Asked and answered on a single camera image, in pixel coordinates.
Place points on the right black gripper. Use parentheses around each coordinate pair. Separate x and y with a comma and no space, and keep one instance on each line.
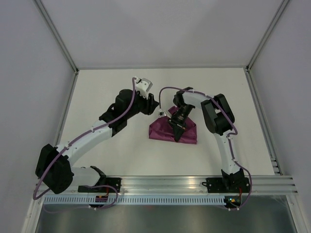
(179,128)

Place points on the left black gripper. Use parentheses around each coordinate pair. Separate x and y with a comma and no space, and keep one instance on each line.
(150,103)

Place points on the purple cloth napkin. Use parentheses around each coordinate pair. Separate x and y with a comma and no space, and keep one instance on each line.
(161,130)

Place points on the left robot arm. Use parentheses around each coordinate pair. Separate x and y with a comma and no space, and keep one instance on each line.
(56,165)

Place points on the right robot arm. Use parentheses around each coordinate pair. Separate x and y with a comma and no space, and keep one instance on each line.
(219,120)

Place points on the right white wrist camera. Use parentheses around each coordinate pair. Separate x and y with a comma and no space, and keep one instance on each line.
(164,113)

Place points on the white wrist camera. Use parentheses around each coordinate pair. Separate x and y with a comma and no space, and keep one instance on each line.
(143,86)
(164,113)

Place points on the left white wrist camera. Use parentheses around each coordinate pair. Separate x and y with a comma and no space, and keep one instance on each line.
(143,86)

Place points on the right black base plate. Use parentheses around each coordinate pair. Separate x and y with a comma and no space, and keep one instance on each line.
(216,185)

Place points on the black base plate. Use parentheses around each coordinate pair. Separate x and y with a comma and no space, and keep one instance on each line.
(216,185)
(103,185)

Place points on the white slotted cable duct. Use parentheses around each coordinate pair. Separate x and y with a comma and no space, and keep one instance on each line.
(135,200)

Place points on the aluminium front rail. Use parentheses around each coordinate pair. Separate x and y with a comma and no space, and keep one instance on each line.
(198,185)

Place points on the aluminium rail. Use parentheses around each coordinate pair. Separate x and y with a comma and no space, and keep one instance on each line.
(263,123)
(198,185)
(65,110)

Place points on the left side aluminium rail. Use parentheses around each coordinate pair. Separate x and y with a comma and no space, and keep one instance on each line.
(65,110)

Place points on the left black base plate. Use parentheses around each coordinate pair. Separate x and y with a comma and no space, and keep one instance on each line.
(103,185)

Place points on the right side aluminium rail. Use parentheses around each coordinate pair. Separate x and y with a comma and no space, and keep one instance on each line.
(263,123)

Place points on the left aluminium frame post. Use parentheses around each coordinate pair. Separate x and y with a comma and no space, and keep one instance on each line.
(55,33)

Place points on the aluminium frame post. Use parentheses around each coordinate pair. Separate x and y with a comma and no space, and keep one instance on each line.
(268,32)
(55,33)

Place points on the right aluminium frame post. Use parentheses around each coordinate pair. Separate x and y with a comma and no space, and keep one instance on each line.
(268,32)

